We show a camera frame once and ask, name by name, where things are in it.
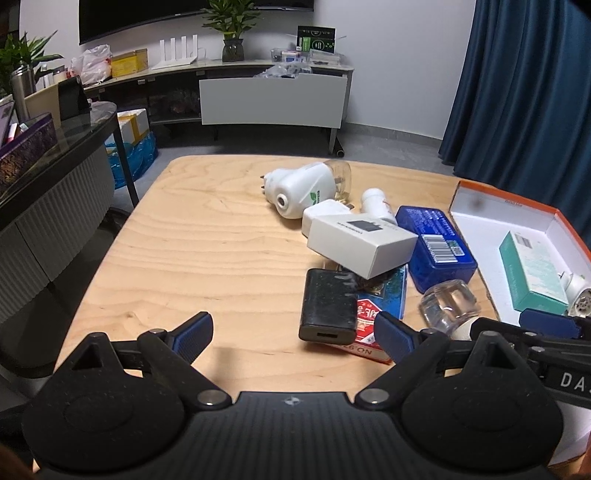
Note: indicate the dark glass top sideboard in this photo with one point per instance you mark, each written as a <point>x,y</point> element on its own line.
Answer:
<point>69,138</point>

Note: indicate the white router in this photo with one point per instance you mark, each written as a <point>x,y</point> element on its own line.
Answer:
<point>178,60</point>

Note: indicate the green and black box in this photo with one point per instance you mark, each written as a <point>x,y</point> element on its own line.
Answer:
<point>318,39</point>

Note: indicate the white plug-in device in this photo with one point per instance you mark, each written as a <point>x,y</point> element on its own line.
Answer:
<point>577,291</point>

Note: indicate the steel tumbler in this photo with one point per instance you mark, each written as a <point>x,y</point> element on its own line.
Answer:
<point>23,92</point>

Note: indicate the white cube charger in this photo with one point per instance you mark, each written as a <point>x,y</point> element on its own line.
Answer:
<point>321,214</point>

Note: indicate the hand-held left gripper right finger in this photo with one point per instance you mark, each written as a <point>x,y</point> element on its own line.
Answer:
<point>392,334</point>

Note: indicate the black television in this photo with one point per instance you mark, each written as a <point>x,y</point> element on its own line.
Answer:
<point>138,18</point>

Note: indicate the black power bank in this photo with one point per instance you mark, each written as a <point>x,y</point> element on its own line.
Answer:
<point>328,304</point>

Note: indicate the white pill bottle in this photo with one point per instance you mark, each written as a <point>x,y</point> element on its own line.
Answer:
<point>376,203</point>

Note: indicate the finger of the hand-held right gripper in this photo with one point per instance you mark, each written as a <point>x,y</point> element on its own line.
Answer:
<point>496,324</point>
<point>549,323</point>

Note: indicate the blue plastic bag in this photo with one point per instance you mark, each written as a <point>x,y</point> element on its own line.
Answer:
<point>134,159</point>

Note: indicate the black roll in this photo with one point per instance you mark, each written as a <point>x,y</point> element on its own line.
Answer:
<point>340,148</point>

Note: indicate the white cabinet drawer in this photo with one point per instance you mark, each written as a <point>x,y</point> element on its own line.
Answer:
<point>272,101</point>

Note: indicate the leafy green plant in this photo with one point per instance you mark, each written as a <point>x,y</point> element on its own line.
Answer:
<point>23,50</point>

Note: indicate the white box with black print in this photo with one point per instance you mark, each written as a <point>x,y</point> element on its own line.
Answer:
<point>364,249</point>

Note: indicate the blue box with barcode label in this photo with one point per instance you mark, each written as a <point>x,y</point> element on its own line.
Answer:
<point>415,224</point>

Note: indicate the orange rimmed white box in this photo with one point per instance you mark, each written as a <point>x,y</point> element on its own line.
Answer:
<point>489,230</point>

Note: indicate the yellow box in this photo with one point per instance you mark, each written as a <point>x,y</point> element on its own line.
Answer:
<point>129,64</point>

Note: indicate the clear plastic bags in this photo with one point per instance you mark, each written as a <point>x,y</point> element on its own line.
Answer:
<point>281,71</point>

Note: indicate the black stand-up device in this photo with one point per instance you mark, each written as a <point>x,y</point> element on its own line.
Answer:
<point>71,97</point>

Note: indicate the small white boxes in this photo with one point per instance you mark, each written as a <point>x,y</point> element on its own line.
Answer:
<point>291,57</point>

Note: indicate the purple patterned box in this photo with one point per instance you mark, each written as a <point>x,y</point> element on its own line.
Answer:
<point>27,147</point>

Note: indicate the beige planter box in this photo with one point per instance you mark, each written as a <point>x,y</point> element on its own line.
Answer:
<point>44,99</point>

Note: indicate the teal green carton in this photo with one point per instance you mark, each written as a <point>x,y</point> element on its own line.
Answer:
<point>531,272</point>

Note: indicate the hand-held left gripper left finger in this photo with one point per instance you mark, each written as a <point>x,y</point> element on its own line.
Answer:
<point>194,333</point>

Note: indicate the potted plant in dark vase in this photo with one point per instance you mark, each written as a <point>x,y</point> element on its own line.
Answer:
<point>232,48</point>

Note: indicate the red and blue card pack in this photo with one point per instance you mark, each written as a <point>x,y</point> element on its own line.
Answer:
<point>388,295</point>

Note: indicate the blue curtain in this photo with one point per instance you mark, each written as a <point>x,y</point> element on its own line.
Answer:
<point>517,92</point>

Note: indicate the television cabinet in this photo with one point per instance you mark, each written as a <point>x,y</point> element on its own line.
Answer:
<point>184,74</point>

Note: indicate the white plastic bag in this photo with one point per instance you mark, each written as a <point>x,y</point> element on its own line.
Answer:
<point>94,64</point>

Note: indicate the clear plastic case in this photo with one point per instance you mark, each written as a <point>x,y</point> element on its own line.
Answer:
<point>328,56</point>

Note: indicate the clear cube cap bottle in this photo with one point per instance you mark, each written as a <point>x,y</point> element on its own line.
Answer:
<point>448,302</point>

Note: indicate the white and yellow carton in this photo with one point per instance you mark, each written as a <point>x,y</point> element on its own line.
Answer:
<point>134,124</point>

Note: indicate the white plug-in mosquito repeller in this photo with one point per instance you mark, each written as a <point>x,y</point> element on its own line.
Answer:
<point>295,189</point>

